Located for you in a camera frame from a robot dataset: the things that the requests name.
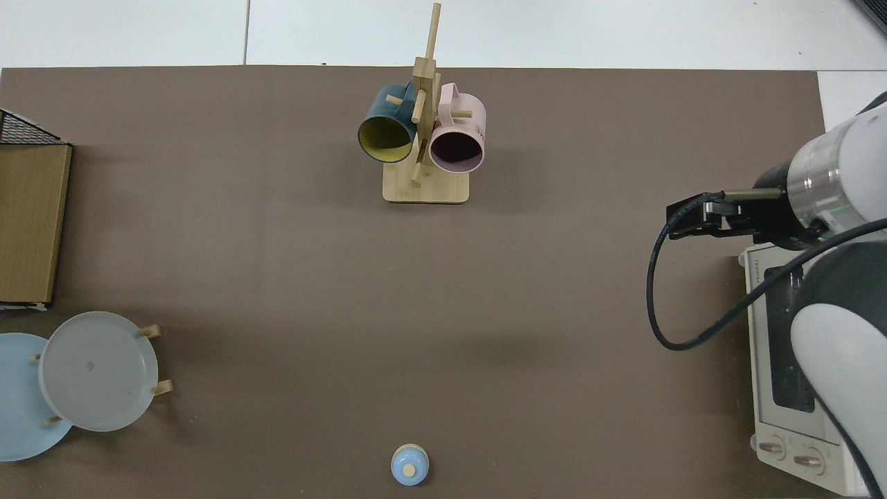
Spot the grey plate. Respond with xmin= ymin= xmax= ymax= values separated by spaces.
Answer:
xmin=38 ymin=311 xmax=159 ymax=432

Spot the pale toaster oven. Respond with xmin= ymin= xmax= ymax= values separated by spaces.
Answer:
xmin=738 ymin=243 xmax=870 ymax=496

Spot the pink cup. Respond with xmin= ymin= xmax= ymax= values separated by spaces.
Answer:
xmin=428 ymin=83 xmax=487 ymax=173

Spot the wire basket with wooden floor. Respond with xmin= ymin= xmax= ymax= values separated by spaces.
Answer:
xmin=0 ymin=109 xmax=73 ymax=310

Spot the dark grey panel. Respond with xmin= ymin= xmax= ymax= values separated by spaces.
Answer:
xmin=856 ymin=0 xmax=887 ymax=35

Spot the wooden cup stand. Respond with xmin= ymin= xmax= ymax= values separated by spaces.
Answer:
xmin=383 ymin=2 xmax=471 ymax=204

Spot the small blue round bell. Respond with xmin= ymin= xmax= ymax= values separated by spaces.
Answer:
xmin=391 ymin=444 xmax=430 ymax=487

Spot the dark blue cup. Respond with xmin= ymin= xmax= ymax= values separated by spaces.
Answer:
xmin=357 ymin=83 xmax=419 ymax=164

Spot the wooden plate rack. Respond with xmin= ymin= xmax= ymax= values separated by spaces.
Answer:
xmin=31 ymin=324 xmax=174 ymax=425

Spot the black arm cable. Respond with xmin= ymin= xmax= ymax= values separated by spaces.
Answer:
xmin=647 ymin=196 xmax=887 ymax=351

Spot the brown table cloth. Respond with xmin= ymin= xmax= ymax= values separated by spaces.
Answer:
xmin=0 ymin=66 xmax=829 ymax=499

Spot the light blue plate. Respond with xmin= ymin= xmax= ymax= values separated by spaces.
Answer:
xmin=0 ymin=333 xmax=73 ymax=462

